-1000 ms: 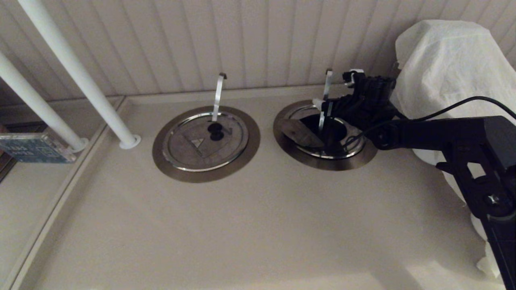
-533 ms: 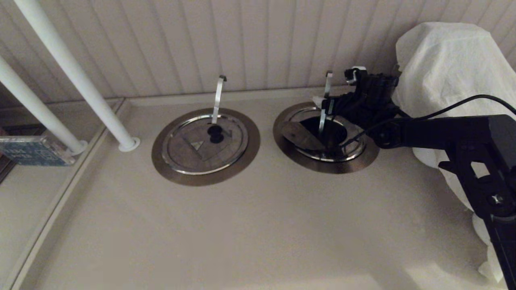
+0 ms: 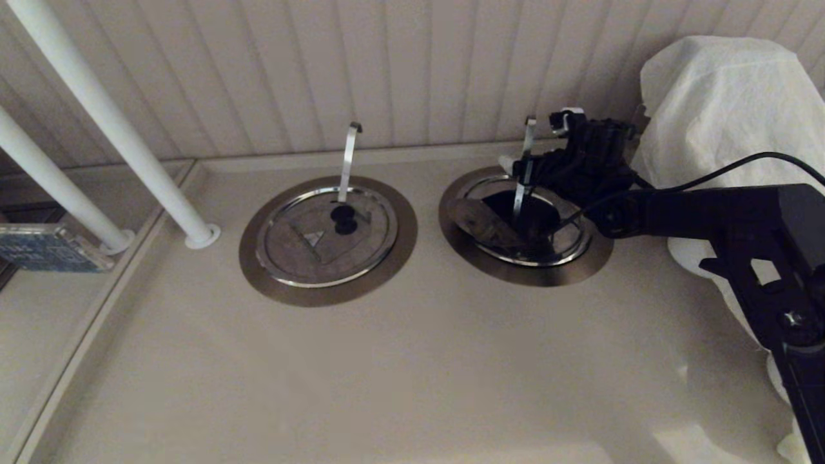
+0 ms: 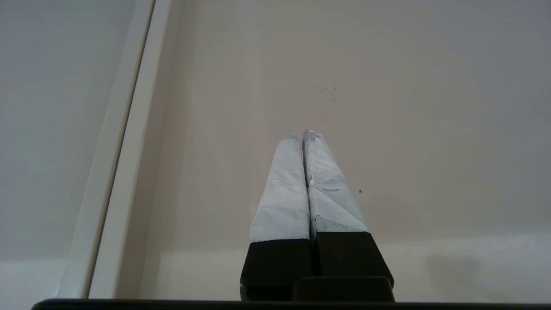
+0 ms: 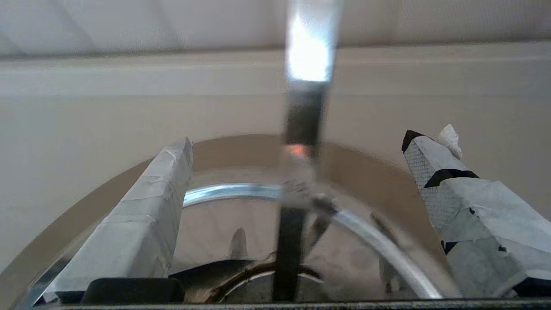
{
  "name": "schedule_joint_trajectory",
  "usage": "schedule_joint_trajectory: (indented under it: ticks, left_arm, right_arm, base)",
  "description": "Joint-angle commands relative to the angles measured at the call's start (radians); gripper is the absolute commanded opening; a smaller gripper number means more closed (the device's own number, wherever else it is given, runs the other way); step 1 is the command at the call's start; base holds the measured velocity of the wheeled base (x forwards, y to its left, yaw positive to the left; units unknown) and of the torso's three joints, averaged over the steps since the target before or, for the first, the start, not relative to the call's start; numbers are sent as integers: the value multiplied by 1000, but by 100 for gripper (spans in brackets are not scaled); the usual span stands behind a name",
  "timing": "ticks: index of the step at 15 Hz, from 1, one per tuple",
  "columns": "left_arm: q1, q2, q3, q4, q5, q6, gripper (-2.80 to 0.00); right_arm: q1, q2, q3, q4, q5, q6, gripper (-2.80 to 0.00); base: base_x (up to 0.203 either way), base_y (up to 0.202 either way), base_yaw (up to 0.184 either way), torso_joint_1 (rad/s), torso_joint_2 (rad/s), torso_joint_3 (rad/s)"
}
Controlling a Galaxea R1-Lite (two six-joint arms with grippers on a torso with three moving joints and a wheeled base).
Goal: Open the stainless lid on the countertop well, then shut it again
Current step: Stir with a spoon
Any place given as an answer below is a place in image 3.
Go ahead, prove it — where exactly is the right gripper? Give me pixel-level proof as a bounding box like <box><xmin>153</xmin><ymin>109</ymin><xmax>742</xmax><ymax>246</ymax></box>
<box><xmin>499</xmin><ymin>115</ymin><xmax>640</xmax><ymax>206</ymax></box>

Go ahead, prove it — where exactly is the stainless well lid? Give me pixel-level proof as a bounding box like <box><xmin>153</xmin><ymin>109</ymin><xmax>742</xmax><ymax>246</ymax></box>
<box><xmin>255</xmin><ymin>186</ymin><xmax>400</xmax><ymax>289</ymax></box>
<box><xmin>447</xmin><ymin>173</ymin><xmax>594</xmax><ymax>268</ymax></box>

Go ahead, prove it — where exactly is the left steel bin lid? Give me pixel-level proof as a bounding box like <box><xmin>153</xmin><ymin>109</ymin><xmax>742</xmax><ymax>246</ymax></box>
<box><xmin>238</xmin><ymin>175</ymin><xmax>419</xmax><ymax>308</ymax></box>

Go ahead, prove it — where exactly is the white pole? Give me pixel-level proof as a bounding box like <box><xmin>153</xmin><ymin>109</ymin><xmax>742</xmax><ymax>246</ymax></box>
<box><xmin>0</xmin><ymin>105</ymin><xmax>137</xmax><ymax>256</ymax></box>
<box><xmin>5</xmin><ymin>0</ymin><xmax>222</xmax><ymax>250</ymax></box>

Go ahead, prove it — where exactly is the steel ladle handle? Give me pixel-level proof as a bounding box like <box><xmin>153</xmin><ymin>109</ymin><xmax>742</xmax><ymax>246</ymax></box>
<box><xmin>337</xmin><ymin>121</ymin><xmax>364</xmax><ymax>204</ymax></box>
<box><xmin>513</xmin><ymin>115</ymin><xmax>538</xmax><ymax>224</ymax></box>

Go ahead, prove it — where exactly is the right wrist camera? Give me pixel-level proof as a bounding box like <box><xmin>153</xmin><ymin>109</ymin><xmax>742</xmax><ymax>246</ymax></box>
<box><xmin>548</xmin><ymin>108</ymin><xmax>586</xmax><ymax>137</ymax></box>

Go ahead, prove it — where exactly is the stainless well ring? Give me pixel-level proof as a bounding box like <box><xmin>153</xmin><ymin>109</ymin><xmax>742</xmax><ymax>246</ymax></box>
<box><xmin>438</xmin><ymin>165</ymin><xmax>615</xmax><ymax>288</ymax></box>

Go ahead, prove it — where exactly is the black cable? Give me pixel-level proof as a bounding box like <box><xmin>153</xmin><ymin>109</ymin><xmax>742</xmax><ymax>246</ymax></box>
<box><xmin>635</xmin><ymin>151</ymin><xmax>825</xmax><ymax>194</ymax></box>

